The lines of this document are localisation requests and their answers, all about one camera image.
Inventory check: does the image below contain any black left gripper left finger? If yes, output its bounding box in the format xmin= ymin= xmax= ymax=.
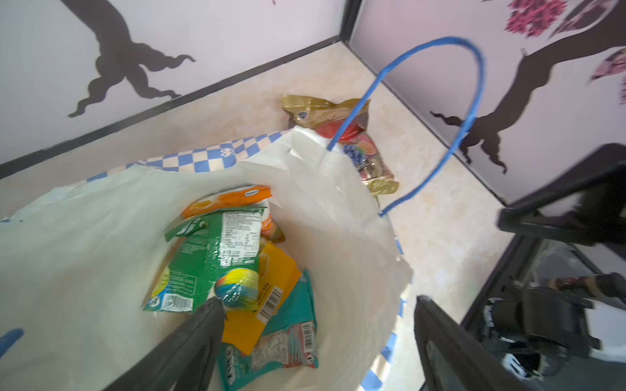
xmin=106 ymin=297 xmax=226 ymax=390

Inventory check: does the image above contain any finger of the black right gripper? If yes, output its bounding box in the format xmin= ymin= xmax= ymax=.
xmin=497 ymin=143 xmax=625 ymax=246

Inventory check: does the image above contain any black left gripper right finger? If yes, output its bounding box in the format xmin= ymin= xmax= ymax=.
xmin=413 ymin=295 xmax=528 ymax=390

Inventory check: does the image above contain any green Fox's candy bag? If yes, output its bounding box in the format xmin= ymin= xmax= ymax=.
xmin=143 ymin=206 xmax=265 ymax=313

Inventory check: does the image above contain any yellow snack bag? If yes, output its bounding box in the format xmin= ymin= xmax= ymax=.
xmin=222 ymin=242 xmax=303 ymax=355

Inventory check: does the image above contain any blue checkered paper bag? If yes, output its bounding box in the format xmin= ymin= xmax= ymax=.
xmin=0 ymin=36 xmax=487 ymax=391

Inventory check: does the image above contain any red gold fruit candy bag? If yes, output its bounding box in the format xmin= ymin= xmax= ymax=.
xmin=281 ymin=94 xmax=400 ymax=196

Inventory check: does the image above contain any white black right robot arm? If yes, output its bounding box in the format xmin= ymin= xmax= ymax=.
xmin=478 ymin=143 xmax=625 ymax=390

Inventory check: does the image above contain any teal snack packet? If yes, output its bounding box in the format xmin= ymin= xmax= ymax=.
xmin=218 ymin=270 xmax=319 ymax=390

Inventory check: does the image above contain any orange snack packet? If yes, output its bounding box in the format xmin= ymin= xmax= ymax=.
xmin=181 ymin=186 xmax=285 ymax=243

